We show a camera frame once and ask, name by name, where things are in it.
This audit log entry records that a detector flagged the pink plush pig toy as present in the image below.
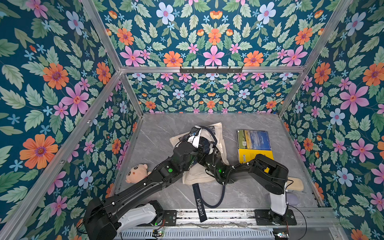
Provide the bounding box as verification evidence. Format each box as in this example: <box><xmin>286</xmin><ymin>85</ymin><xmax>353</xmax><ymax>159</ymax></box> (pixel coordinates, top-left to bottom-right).
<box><xmin>126</xmin><ymin>164</ymin><xmax>151</xmax><ymax>184</ymax></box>

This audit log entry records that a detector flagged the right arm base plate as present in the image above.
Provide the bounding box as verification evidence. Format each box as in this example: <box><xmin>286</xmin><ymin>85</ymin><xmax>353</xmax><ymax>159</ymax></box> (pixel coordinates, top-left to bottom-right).
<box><xmin>254</xmin><ymin>209</ymin><xmax>297</xmax><ymax>226</ymax></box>

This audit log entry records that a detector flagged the yellow spine book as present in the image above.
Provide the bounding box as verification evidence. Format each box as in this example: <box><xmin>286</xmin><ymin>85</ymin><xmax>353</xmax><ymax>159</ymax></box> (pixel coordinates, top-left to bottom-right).
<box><xmin>238</xmin><ymin>149</ymin><xmax>274</xmax><ymax>164</ymax></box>

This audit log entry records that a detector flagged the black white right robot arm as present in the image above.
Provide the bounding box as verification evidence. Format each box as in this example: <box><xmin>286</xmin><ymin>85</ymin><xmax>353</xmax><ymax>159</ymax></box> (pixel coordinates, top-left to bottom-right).
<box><xmin>198</xmin><ymin>150</ymin><xmax>289</xmax><ymax>217</ymax></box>

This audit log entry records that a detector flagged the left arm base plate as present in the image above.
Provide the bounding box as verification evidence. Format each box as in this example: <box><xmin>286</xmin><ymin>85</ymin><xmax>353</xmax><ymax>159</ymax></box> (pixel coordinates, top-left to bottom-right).
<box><xmin>135</xmin><ymin>200</ymin><xmax>178</xmax><ymax>227</ymax></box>

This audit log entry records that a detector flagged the beige sponge block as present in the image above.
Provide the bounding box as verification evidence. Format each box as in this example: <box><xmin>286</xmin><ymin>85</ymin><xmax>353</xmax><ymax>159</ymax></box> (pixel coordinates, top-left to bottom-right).
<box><xmin>286</xmin><ymin>177</ymin><xmax>304</xmax><ymax>192</ymax></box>

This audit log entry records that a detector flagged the cream canvas tote bag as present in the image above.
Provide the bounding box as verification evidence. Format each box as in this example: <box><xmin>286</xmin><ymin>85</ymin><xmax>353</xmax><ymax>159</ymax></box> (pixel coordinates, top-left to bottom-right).
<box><xmin>170</xmin><ymin>123</ymin><xmax>229</xmax><ymax>223</ymax></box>

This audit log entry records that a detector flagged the metal hook rail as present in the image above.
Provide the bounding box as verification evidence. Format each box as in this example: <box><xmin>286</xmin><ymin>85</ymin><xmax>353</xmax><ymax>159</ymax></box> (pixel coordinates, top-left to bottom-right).
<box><xmin>179</xmin><ymin>66</ymin><xmax>243</xmax><ymax>75</ymax></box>

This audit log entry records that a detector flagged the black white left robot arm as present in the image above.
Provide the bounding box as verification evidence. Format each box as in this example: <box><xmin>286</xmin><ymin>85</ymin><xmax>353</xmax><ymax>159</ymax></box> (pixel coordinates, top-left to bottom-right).
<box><xmin>83</xmin><ymin>135</ymin><xmax>218</xmax><ymax>240</ymax></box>

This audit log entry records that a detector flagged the aluminium front rail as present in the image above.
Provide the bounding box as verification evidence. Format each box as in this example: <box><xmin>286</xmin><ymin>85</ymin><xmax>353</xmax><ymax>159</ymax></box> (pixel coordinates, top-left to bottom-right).
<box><xmin>113</xmin><ymin>206</ymin><xmax>348</xmax><ymax>240</ymax></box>

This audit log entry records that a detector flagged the purple flat pad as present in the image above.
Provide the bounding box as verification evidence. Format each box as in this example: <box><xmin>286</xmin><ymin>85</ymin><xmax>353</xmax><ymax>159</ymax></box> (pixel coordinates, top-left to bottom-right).
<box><xmin>286</xmin><ymin>193</ymin><xmax>300</xmax><ymax>206</ymax></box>

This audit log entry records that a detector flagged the blue green Animal Farm book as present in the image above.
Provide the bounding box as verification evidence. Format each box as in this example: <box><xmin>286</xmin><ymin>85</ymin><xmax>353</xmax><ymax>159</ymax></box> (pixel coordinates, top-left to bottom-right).
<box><xmin>237</xmin><ymin>130</ymin><xmax>272</xmax><ymax>151</ymax></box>

